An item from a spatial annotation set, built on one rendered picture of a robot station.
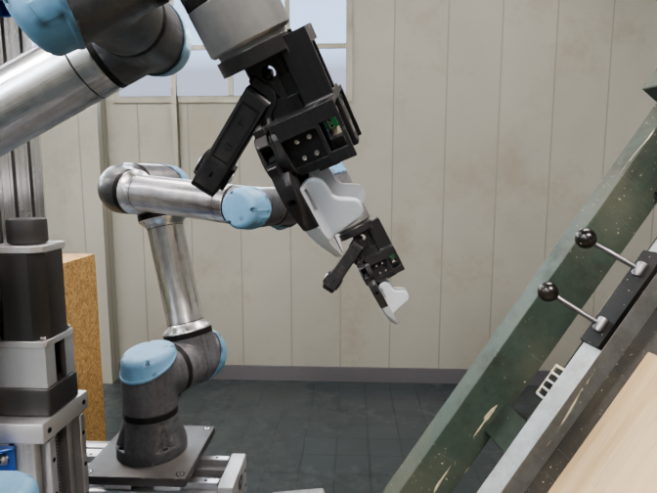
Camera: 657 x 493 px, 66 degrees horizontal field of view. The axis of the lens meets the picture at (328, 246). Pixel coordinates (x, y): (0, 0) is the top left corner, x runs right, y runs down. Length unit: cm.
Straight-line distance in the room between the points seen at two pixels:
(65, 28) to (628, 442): 89
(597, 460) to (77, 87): 88
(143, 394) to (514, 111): 356
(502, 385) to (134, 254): 358
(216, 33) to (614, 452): 81
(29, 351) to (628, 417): 95
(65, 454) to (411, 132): 342
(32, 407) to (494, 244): 362
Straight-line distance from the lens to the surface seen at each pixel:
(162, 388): 116
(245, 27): 43
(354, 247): 98
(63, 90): 60
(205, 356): 125
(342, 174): 97
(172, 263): 124
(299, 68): 45
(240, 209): 89
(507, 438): 120
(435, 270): 410
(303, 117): 44
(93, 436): 309
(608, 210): 127
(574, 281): 125
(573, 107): 435
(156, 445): 120
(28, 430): 97
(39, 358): 94
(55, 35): 48
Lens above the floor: 163
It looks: 7 degrees down
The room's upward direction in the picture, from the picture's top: straight up
